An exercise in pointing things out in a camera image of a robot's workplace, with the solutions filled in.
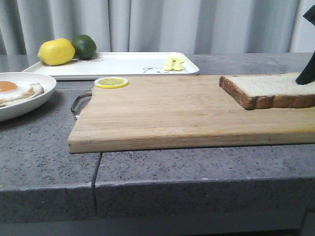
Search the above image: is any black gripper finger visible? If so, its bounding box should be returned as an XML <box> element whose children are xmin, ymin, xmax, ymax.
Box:
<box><xmin>295</xmin><ymin>5</ymin><xmax>315</xmax><ymax>85</ymax></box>

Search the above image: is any white bread slice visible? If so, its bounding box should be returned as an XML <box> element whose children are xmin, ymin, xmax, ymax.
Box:
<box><xmin>219</xmin><ymin>72</ymin><xmax>315</xmax><ymax>110</ymax></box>

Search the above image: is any white round plate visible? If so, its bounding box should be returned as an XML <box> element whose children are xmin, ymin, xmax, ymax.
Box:
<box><xmin>0</xmin><ymin>72</ymin><xmax>57</xmax><ymax>121</ymax></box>

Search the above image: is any white rectangular tray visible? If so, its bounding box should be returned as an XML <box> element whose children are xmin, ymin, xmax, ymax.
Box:
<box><xmin>24</xmin><ymin>52</ymin><xmax>199</xmax><ymax>80</ymax></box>

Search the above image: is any bottom bread slice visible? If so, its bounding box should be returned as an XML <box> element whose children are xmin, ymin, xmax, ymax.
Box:
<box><xmin>0</xmin><ymin>83</ymin><xmax>44</xmax><ymax>107</ymax></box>

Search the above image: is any yellow plastic spoon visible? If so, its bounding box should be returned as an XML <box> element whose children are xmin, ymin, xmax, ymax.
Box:
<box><xmin>173</xmin><ymin>58</ymin><xmax>185</xmax><ymax>71</ymax></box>

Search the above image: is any yellow plastic fork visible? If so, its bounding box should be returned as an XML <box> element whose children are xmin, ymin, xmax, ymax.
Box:
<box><xmin>163</xmin><ymin>57</ymin><xmax>176</xmax><ymax>71</ymax></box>

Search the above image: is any wooden cutting board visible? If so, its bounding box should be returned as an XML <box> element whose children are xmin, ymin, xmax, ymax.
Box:
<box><xmin>68</xmin><ymin>75</ymin><xmax>315</xmax><ymax>153</ymax></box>

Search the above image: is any grey curtain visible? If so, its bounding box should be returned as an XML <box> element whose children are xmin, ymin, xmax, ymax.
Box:
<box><xmin>0</xmin><ymin>0</ymin><xmax>315</xmax><ymax>55</ymax></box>

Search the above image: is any lemon slice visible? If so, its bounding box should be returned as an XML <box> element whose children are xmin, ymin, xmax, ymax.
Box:
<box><xmin>94</xmin><ymin>77</ymin><xmax>129</xmax><ymax>89</ymax></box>

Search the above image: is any green lime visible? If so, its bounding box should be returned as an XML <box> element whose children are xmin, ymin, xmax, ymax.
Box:
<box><xmin>72</xmin><ymin>34</ymin><xmax>96</xmax><ymax>60</ymax></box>

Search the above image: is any yellow lemon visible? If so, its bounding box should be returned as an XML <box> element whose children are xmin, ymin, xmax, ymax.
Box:
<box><xmin>37</xmin><ymin>38</ymin><xmax>75</xmax><ymax>66</ymax></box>

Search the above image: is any fried egg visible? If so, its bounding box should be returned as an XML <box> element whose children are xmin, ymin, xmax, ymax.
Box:
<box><xmin>0</xmin><ymin>81</ymin><xmax>34</xmax><ymax>103</ymax></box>

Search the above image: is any metal board handle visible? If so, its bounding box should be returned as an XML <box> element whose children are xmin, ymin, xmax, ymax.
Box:
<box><xmin>70</xmin><ymin>88</ymin><xmax>93</xmax><ymax>119</ymax></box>

